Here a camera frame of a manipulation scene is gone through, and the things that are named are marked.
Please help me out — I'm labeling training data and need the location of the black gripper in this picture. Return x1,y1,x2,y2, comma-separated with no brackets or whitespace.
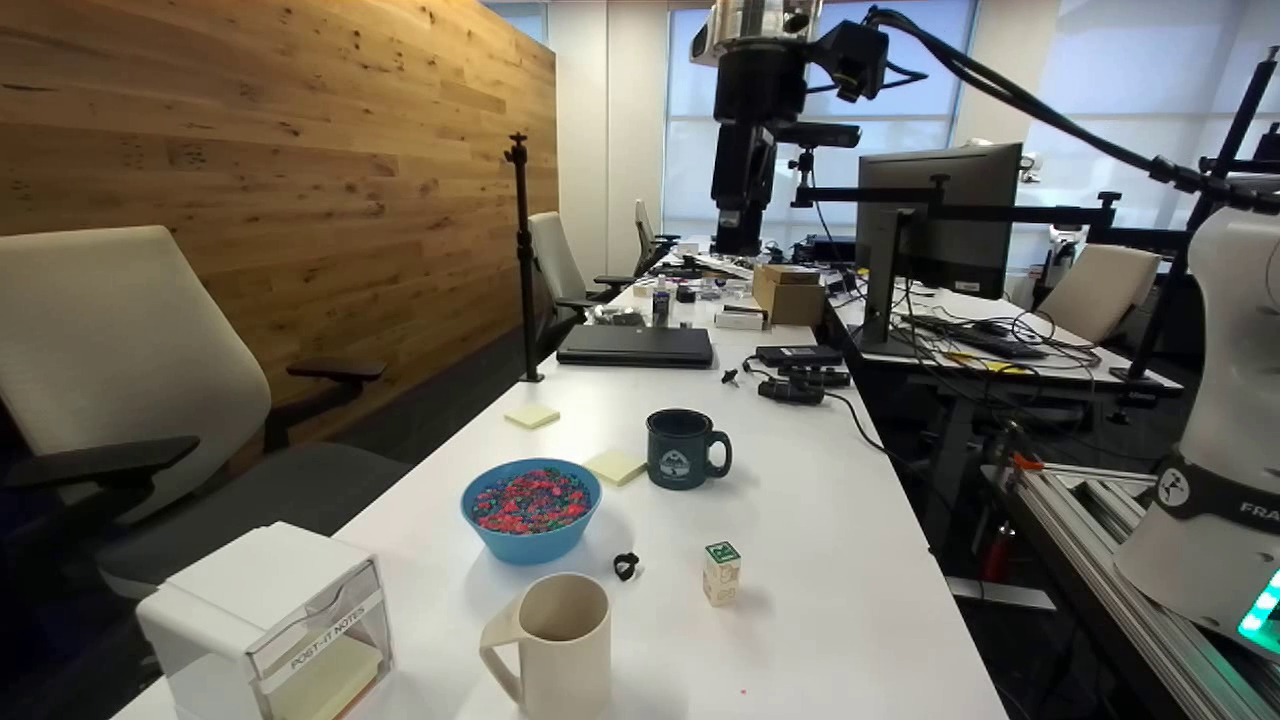
694,0,890,257

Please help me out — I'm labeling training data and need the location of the green top cube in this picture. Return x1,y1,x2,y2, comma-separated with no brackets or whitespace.
706,541,740,563

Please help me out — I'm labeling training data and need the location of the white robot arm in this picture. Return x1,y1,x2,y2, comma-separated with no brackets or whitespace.
690,0,1280,651

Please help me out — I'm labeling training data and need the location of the cream bottom cube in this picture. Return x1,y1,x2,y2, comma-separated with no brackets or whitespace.
706,561,740,610

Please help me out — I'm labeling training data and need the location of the cardboard box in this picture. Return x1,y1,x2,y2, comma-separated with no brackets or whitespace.
754,264,825,325

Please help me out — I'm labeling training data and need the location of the computer monitor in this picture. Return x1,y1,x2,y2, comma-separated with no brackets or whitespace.
855,146,1022,352

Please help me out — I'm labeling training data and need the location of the black tripod stand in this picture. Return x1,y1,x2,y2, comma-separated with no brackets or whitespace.
506,134,541,383

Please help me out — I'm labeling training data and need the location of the closed black laptop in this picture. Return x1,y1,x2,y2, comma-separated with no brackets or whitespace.
558,325,714,368

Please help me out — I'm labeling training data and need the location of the far white office chair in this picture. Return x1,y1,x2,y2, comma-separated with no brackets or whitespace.
527,212,630,352

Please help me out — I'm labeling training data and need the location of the white office chair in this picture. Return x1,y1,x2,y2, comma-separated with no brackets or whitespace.
0,225,403,602
527,212,630,352

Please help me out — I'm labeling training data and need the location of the black power adapter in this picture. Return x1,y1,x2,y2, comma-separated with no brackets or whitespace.
755,375,825,408

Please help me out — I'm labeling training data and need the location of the dark blue mug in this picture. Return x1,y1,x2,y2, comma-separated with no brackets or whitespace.
650,408,732,494

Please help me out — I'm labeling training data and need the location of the yellow sticky note pad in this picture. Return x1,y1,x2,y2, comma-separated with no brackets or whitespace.
590,453,643,486

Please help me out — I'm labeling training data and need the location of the pale sticky note pad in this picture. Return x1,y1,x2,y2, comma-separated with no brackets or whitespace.
506,406,561,429

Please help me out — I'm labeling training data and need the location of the right beige office chair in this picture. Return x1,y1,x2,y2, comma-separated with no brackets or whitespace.
1038,245,1160,342

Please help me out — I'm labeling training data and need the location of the blue bowl with candies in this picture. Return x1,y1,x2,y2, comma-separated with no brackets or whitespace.
461,455,599,563

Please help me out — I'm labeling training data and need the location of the small black clip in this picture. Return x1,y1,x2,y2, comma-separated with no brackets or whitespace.
612,553,640,580

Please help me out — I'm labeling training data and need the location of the cream ceramic pitcher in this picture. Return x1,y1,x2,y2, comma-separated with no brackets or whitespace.
479,577,612,720

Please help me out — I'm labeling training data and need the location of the white box dispenser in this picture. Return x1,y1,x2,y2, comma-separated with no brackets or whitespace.
136,525,394,720

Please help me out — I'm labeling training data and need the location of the aluminium rail frame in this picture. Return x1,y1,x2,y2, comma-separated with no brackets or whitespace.
993,453,1280,720

